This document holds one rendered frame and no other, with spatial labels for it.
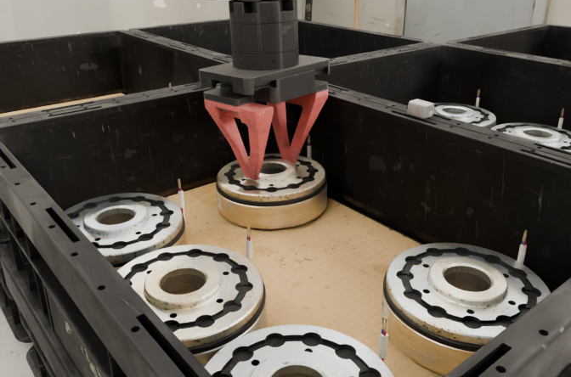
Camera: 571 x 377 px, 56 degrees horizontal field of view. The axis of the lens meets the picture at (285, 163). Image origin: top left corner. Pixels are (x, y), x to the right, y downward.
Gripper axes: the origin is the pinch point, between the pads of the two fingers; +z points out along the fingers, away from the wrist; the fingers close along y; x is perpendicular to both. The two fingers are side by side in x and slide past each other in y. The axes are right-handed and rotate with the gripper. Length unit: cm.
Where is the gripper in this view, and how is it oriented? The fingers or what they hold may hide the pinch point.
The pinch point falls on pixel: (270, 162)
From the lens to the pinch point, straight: 49.5
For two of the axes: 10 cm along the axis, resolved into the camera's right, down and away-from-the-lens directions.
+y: -6.9, 2.8, -6.7
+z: 0.3, 9.3, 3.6
